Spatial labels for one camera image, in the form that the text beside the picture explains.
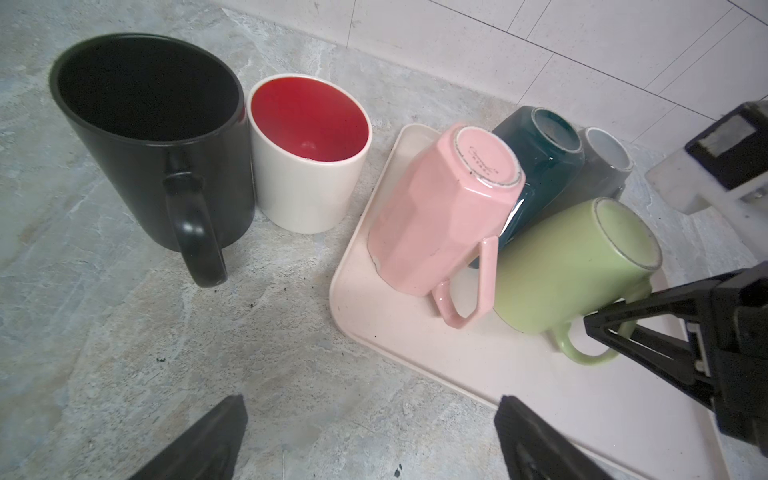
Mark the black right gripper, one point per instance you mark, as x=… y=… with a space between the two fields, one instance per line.
x=730 y=310

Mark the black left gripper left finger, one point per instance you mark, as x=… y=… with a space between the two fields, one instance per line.
x=207 y=450

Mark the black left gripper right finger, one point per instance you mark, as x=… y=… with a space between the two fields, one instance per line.
x=532 y=449

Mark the light green mug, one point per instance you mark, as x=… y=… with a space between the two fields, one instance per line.
x=572 y=264

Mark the dark green faceted mug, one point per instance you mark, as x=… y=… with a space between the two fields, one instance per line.
x=550 y=152

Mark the pink faceted mug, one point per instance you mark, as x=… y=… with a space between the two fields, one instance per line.
x=448 y=209

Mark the black mug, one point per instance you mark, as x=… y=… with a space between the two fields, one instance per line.
x=166 y=122

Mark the white mug red inside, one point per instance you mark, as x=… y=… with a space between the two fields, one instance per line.
x=310 y=139

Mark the grey mug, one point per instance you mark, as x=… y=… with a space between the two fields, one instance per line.
x=604 y=173

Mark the beige plastic tray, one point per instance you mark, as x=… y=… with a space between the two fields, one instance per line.
x=617 y=412

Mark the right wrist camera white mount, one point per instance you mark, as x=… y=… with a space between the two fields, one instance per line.
x=723 y=167

